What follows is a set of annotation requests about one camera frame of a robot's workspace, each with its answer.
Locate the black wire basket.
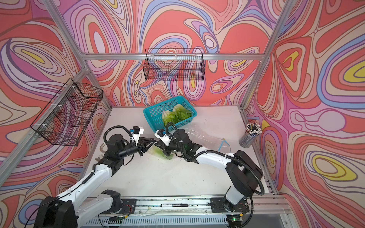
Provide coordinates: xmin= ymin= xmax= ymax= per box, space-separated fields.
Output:
xmin=30 ymin=79 xmax=104 ymax=146
xmin=143 ymin=47 xmax=205 ymax=82

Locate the chinese cabbage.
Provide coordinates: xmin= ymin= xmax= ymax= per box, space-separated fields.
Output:
xmin=162 ymin=110 xmax=180 ymax=126
xmin=173 ymin=104 xmax=193 ymax=121

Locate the zip bag with pink slider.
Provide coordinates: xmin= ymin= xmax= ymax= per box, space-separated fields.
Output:
xmin=149 ymin=143 xmax=176 ymax=161

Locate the teal plastic basket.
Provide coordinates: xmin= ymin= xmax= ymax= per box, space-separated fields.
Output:
xmin=143 ymin=96 xmax=197 ymax=132

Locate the left black wire basket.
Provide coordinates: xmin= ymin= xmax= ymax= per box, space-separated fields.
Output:
xmin=30 ymin=79 xmax=104 ymax=146

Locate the cabbage in pink-slider bag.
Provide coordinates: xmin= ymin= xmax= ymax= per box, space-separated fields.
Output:
xmin=153 ymin=148 xmax=174 ymax=160

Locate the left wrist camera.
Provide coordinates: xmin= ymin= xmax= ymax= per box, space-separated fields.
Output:
xmin=130 ymin=126 xmax=144 ymax=144

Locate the small brown clip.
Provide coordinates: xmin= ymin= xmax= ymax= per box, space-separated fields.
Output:
xmin=95 ymin=155 xmax=103 ymax=162

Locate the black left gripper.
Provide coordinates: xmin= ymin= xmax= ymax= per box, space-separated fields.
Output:
xmin=117 ymin=138 xmax=156 ymax=160

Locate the back black wire basket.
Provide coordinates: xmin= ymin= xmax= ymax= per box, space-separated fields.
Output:
xmin=143 ymin=47 xmax=205 ymax=82

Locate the white tape roll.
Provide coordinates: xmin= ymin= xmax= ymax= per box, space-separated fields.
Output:
xmin=99 ymin=142 xmax=107 ymax=154

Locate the clear cup of pencils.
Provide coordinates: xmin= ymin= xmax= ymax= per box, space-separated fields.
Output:
xmin=239 ymin=122 xmax=262 ymax=148

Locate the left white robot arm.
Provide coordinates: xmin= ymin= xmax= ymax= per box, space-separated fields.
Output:
xmin=34 ymin=134 xmax=155 ymax=228

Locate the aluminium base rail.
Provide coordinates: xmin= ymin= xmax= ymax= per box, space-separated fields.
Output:
xmin=48 ymin=195 xmax=297 ymax=228

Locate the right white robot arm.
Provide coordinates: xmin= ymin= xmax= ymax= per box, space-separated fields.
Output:
xmin=155 ymin=129 xmax=265 ymax=212

